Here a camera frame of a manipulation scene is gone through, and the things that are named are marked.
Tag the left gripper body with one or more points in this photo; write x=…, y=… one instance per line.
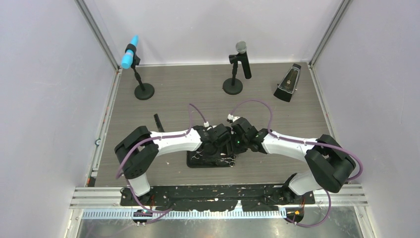
x=213, y=153

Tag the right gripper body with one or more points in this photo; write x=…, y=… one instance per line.
x=239, y=143

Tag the black zipper tool case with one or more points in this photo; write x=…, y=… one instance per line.
x=197, y=162

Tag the silver cutting scissors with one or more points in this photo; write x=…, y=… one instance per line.
x=228, y=161

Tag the silver thinning scissors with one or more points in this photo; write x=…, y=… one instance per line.
x=197, y=155

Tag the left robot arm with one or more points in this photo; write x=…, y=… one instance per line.
x=138, y=150

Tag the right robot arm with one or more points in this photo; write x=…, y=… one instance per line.
x=329, y=166

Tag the right black microphone stand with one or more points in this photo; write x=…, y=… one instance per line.
x=233, y=86

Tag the black microphone stand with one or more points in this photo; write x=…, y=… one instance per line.
x=233, y=86
x=145, y=90

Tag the black comb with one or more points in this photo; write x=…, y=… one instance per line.
x=158, y=123

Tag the black metronome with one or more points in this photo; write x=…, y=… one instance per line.
x=286, y=88

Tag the left black microphone stand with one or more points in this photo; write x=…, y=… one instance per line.
x=145, y=90

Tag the black grey microphone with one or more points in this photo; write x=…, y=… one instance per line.
x=242, y=56

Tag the blue microphone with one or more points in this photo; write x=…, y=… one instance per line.
x=130, y=58

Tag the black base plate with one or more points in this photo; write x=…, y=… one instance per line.
x=216, y=198

